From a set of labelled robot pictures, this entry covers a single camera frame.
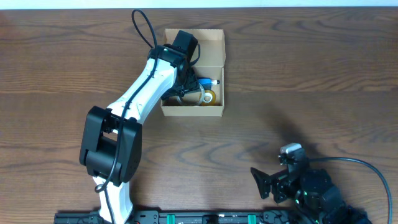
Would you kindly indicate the black white marker pen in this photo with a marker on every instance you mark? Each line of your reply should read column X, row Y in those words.
column 215, row 82

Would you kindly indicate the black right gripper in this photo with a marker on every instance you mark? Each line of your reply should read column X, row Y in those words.
column 280, row 180

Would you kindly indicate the blue plastic tape dispenser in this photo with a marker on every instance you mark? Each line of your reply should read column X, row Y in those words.
column 206, row 83

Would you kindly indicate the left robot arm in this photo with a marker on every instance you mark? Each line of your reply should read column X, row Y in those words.
column 112, row 139

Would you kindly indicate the small yellow tape roll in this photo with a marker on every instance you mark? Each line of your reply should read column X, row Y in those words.
column 209, row 98

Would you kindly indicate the cardboard box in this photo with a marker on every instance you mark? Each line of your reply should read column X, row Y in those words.
column 210, row 57

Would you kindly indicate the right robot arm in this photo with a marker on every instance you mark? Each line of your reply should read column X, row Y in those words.
column 317, row 199

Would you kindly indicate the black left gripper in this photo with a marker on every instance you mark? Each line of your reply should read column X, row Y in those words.
column 193, row 82

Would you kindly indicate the large clear tape roll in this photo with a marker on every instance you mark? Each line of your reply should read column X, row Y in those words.
column 198, row 103

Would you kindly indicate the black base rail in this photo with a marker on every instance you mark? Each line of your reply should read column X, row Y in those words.
column 182, row 217

